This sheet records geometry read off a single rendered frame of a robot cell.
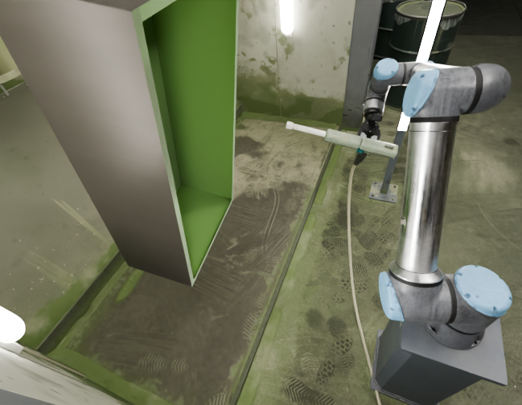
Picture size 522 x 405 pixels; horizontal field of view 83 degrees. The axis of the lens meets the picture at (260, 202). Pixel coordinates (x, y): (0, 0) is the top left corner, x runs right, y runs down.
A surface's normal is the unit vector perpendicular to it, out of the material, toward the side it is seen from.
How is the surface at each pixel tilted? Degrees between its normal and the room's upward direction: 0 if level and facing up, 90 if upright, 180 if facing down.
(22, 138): 57
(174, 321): 0
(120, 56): 90
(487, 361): 0
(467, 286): 5
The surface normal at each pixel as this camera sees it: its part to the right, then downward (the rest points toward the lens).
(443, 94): -0.14, 0.29
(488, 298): -0.02, -0.68
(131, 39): -0.28, 0.72
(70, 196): 0.72, -0.19
